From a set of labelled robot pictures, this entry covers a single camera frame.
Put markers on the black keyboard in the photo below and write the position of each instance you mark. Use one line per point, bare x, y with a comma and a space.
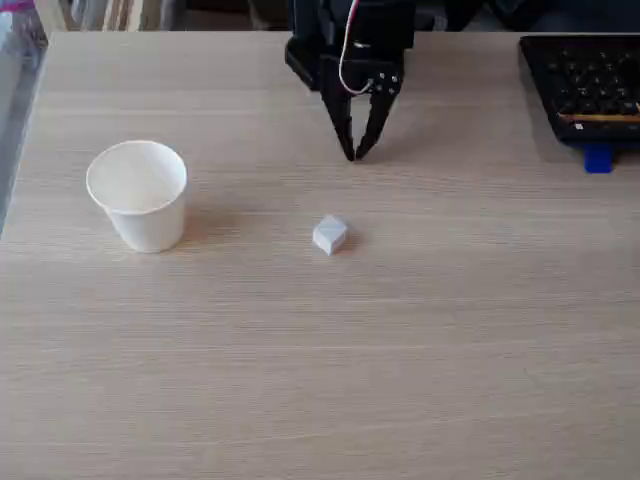
585, 85

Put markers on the yellow pencil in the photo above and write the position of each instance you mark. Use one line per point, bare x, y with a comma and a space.
600, 118

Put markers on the white cube block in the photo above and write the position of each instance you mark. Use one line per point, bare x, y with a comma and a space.
330, 235

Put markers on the white paper cup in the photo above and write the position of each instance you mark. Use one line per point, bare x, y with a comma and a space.
142, 215

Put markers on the blue plastic clamp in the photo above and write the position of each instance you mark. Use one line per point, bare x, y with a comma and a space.
598, 159

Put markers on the pale wooden slat rack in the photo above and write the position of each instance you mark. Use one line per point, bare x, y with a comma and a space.
120, 15

